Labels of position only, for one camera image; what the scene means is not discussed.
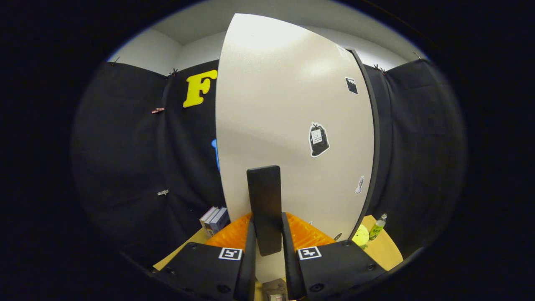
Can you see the silver clip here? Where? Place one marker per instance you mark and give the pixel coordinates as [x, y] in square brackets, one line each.
[163, 192]

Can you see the yellow plush toy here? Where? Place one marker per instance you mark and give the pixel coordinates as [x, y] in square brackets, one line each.
[360, 236]

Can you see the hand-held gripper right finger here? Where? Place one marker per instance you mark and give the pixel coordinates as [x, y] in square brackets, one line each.
[289, 267]

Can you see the yellow spine book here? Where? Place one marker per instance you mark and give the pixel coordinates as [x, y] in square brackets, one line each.
[205, 217]

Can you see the brown fuzzy shoe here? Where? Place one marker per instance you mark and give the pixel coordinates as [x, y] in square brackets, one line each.
[273, 288]

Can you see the blue cover book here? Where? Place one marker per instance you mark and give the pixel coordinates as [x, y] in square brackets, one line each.
[221, 220]

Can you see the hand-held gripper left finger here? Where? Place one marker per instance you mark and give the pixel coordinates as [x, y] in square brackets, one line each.
[248, 267]

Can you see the green drink bottle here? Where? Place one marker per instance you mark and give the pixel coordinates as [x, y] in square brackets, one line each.
[377, 229]

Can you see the white spine book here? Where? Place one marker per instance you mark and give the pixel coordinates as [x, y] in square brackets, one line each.
[210, 225]

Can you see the black backdrop cloth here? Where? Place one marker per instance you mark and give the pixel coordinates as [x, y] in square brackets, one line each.
[125, 167]

